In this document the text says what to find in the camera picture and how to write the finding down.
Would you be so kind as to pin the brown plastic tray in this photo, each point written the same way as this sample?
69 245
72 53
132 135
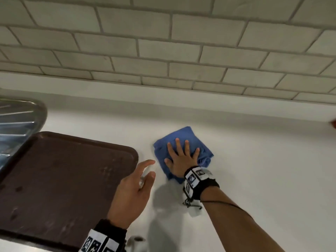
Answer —
65 181

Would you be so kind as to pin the blue cloth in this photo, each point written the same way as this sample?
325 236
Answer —
162 146

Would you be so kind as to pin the black left wrist band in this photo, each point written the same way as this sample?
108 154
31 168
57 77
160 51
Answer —
105 237

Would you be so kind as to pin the red squeeze bottle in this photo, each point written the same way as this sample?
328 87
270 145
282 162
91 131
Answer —
333 124

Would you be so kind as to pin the person's right hand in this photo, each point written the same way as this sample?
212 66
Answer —
182 162

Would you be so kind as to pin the black wrist band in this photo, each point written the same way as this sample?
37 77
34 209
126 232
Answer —
105 237
203 185

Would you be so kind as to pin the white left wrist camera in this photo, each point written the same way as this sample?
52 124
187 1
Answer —
136 245

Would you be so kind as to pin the black right wrist band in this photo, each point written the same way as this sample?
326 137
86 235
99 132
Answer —
203 185

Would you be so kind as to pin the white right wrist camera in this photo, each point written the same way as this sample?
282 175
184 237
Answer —
194 209

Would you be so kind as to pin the person's right forearm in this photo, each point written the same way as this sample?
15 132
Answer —
236 223

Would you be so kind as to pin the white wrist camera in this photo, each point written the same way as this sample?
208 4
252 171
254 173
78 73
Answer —
194 209
136 245

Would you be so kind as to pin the person's left hand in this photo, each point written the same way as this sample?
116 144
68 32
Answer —
131 199

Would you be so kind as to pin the white countertop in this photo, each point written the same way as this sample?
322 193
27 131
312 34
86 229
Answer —
262 154

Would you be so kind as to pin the small clear spray bottle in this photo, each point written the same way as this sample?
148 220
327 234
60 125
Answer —
142 182

